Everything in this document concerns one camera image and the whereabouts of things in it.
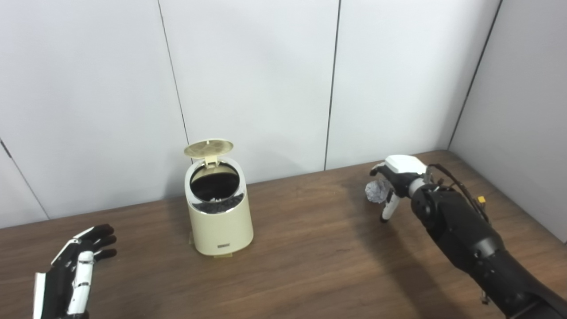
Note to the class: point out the white and black right hand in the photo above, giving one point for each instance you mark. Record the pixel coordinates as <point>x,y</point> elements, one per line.
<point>404,166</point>

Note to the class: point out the white and black left hand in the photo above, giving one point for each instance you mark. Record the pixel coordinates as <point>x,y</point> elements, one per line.
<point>60,283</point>

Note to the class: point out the white paper ball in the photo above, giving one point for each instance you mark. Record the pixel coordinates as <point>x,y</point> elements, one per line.
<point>376,191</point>

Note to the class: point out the cream-colored lidded bin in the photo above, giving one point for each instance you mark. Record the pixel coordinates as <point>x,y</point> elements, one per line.
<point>220,228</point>

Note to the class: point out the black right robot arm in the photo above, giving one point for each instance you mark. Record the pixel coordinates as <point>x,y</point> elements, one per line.
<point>465,235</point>

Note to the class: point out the black wall panel hinge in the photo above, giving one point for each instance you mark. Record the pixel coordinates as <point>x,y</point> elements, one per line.
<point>5,149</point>

